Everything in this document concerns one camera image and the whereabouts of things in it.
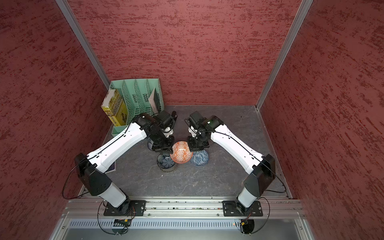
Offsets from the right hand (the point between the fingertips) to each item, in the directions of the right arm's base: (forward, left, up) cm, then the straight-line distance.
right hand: (192, 152), depth 74 cm
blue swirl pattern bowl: (+5, -4, -18) cm, 20 cm away
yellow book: (+31, +48, +2) cm, 58 cm away
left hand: (-2, +11, +1) cm, 11 cm away
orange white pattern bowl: (+2, +6, -3) cm, 7 cm away
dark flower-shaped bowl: (0, +16, -12) cm, 20 cm away
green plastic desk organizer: (+51, +43, -4) cm, 67 cm away
